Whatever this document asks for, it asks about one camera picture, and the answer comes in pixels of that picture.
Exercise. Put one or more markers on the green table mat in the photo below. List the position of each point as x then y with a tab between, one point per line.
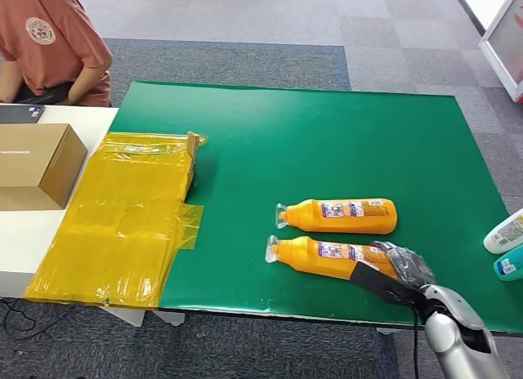
327	144

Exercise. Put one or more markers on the white bottle with label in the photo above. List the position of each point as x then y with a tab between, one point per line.
504	236

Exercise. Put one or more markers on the black handheld device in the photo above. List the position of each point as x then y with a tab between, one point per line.
44	95

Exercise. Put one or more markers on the brown cardboard box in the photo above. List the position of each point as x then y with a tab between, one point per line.
29	165

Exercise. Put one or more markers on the teal bottle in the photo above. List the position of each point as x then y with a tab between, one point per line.
511	265

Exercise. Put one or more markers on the dark tablet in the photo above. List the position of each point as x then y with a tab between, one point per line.
20	113

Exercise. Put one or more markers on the white framed board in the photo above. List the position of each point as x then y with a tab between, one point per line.
506	46

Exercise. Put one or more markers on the person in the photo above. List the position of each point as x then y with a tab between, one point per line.
44	52

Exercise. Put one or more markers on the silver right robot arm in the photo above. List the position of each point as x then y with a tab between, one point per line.
449	333

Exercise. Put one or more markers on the orange bottle with clear cap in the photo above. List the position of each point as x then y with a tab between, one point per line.
310	255
306	217

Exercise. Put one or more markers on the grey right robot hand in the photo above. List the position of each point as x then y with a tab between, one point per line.
404	271

